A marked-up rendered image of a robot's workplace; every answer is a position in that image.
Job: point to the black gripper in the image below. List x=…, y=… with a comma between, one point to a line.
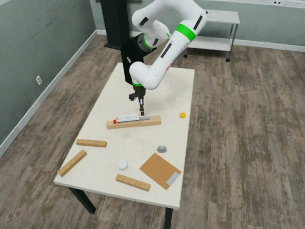
x=140, y=96

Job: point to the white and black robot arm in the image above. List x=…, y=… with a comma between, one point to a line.
x=155, y=33

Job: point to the pale grey short cylinder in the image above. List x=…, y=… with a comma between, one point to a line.
x=122, y=165

